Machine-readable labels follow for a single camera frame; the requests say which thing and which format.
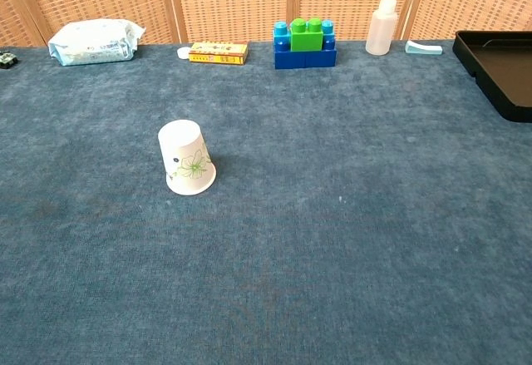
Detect white plastic cup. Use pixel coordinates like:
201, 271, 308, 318
157, 119, 217, 196

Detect blue table cloth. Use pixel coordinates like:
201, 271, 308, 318
0, 39, 532, 365

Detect blue green toy blocks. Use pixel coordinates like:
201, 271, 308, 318
273, 34, 338, 70

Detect yellow red cardboard box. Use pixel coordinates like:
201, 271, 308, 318
189, 41, 249, 67

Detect light blue toy brick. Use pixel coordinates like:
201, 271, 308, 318
273, 19, 337, 52

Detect green toy brick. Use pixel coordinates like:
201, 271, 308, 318
289, 17, 324, 52

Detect woven wooden folding screen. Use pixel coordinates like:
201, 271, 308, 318
0, 0, 532, 48

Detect translucent plastic wash bottle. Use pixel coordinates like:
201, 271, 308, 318
364, 0, 399, 57

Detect light blue sticky note pad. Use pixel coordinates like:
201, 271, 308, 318
405, 40, 443, 57

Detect white blue wet wipes pack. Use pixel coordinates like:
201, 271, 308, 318
47, 17, 146, 67

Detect black plastic tray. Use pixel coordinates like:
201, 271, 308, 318
451, 30, 532, 124

